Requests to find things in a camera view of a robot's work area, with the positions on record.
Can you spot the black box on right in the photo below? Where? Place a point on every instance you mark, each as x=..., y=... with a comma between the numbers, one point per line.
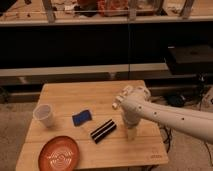
x=190, y=60

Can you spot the long wooden shelf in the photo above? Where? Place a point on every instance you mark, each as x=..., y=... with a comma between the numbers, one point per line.
x=92, y=12

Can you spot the clear plastic cup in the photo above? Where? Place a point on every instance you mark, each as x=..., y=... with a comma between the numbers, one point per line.
x=43, y=113

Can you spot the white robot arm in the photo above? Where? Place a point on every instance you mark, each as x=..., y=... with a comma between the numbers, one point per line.
x=136, y=105

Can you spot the white plastic bottle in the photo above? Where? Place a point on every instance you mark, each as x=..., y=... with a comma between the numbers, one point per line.
x=116, y=103

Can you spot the wooden folding table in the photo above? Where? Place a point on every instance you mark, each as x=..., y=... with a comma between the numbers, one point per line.
x=68, y=99

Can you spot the blue sponge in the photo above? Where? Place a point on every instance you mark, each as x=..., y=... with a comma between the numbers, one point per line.
x=81, y=118

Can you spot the orange plate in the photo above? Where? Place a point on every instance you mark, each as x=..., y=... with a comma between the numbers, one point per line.
x=61, y=153

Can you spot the black white striped eraser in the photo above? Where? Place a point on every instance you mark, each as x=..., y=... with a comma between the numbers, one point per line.
x=102, y=131

